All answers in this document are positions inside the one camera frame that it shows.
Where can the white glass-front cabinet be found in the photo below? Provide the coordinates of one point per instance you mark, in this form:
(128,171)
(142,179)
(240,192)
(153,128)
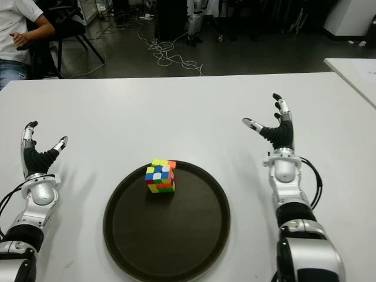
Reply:
(88,11)

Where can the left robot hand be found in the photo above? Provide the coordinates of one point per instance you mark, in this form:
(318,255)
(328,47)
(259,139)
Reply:
(35,161)

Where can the dark brown round tray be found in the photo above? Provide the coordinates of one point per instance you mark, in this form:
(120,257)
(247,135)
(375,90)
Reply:
(167,229)

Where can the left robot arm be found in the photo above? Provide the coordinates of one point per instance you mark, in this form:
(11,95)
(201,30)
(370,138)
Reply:
(41,194)

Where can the grey humanoid robot legs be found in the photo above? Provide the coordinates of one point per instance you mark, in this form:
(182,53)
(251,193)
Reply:
(194,23)

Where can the black chair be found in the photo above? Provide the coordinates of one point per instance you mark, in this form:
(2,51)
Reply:
(67,29)

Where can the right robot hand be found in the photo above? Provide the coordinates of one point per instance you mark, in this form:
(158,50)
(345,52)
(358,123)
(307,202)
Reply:
(280,132)

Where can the black cabinet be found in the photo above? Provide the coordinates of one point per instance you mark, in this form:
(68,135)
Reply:
(173,20)

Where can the white neighbouring table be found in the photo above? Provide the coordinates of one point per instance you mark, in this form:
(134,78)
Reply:
(349,70)

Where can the white cabinet with dark base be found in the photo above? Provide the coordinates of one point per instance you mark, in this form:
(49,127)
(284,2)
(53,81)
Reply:
(352,14)

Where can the silver folded stand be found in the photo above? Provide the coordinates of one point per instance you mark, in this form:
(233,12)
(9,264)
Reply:
(299,20)

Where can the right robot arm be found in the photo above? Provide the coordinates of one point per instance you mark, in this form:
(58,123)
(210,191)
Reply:
(285,173)

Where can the small white floor object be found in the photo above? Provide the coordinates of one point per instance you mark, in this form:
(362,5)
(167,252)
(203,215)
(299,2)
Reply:
(363,43)

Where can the white paper sheet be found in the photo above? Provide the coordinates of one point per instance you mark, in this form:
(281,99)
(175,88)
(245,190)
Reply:
(368,76)

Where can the person in white shirt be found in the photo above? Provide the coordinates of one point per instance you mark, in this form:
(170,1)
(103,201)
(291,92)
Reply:
(14,17)

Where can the black wheeled stand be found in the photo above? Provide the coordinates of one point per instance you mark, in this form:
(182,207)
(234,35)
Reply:
(220,37)

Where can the white power strip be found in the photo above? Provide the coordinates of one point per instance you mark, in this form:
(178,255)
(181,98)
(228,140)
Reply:
(147,17)

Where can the multicoloured Rubik's cube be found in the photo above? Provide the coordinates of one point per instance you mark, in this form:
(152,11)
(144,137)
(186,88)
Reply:
(161,176)

